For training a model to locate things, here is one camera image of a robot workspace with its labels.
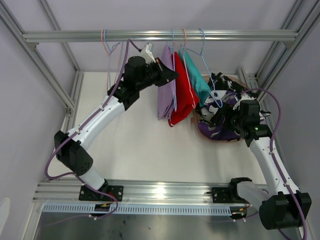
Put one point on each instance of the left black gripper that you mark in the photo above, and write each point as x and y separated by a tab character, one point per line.
165	75

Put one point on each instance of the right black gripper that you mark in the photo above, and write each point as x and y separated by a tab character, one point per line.
227	110

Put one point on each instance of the purple camouflage trousers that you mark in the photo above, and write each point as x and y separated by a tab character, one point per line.
210	119

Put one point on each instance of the lilac trousers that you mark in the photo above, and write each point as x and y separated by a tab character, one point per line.
166	94

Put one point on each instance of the black white patterned trousers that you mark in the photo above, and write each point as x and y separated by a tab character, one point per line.
229	88

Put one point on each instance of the light blue wire hanger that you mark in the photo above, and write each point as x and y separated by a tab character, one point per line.
109	50

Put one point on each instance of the red trousers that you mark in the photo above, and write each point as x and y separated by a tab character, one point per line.
186	97

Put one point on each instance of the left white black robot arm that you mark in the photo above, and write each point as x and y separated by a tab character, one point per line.
72	146

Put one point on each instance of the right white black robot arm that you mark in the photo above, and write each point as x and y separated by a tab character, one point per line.
283	205

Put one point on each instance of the teal trousers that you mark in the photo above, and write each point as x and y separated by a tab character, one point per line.
197	81

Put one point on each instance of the translucent brown plastic basin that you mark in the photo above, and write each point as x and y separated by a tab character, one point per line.
193	122

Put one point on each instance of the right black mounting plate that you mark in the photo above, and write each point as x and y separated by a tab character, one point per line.
221	195

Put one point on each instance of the pale blue wire hanger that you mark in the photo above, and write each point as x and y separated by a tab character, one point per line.
214	94

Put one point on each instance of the aluminium hanging rail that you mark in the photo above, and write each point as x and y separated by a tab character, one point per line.
86	36

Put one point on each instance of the slotted grey cable duct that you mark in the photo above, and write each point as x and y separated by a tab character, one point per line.
139	209

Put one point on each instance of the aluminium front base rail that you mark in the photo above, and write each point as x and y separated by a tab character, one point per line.
68	190

